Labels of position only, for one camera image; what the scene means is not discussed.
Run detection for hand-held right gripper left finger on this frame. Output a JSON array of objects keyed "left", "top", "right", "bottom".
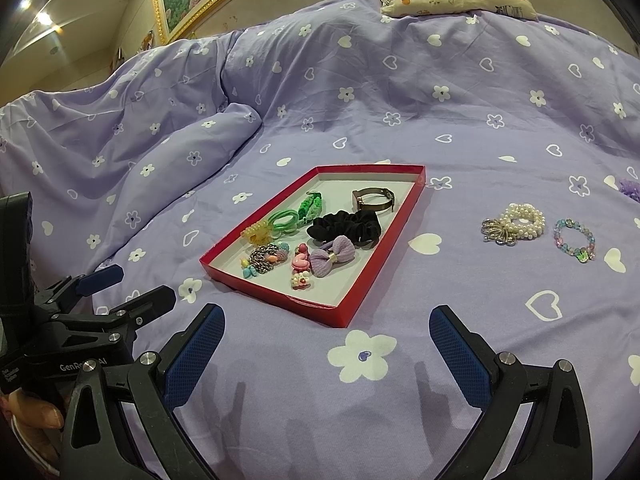
[{"left": 59, "top": 303, "right": 226, "bottom": 480}]

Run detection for metal bangle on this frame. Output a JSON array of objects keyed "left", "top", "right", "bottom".
[{"left": 351, "top": 187, "right": 396, "bottom": 213}]

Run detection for person's left hand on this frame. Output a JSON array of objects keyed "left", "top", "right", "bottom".
[{"left": 0, "top": 390, "right": 66, "bottom": 431}]

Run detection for pastel glass bead bracelet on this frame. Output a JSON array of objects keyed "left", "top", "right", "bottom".
[{"left": 553, "top": 218, "right": 598, "bottom": 263}]

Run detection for red jewelry tray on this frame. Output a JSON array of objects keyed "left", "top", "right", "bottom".
[{"left": 199, "top": 164, "right": 427, "bottom": 329}]

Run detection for green hair tie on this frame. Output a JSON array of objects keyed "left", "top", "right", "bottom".
[{"left": 267, "top": 209, "right": 301, "bottom": 238}]

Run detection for black scrunchie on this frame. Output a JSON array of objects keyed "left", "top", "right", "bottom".
[{"left": 306, "top": 209, "right": 383, "bottom": 249}]

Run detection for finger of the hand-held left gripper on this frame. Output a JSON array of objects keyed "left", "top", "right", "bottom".
[
  {"left": 55, "top": 286, "right": 177, "bottom": 333},
  {"left": 37, "top": 265, "right": 125, "bottom": 313}
]

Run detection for colourful bead hair tie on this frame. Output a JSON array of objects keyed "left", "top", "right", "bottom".
[{"left": 239, "top": 243, "right": 291, "bottom": 282}]

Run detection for green leaf bracelet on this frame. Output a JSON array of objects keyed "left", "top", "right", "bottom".
[{"left": 298, "top": 192, "right": 325, "bottom": 221}]

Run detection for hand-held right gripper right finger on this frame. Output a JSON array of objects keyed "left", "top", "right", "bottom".
[{"left": 429, "top": 304, "right": 601, "bottom": 480}]

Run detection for purple bow hair tie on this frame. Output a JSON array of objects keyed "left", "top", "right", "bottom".
[{"left": 308, "top": 235, "right": 357, "bottom": 278}]

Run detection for purple floral duvet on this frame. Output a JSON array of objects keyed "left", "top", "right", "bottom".
[{"left": 0, "top": 0, "right": 640, "bottom": 480}]

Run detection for pink flamingo hair clip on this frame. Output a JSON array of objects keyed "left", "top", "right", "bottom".
[{"left": 291, "top": 243, "right": 313, "bottom": 275}]

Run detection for pearl bracelet with silver bow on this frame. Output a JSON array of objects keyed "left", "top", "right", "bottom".
[{"left": 481, "top": 203, "right": 547, "bottom": 249}]

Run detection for person's left forearm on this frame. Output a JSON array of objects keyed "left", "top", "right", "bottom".
[{"left": 0, "top": 422, "right": 63, "bottom": 480}]

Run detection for yellow hair tie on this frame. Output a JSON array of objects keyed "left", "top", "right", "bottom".
[{"left": 241, "top": 220, "right": 273, "bottom": 246}]

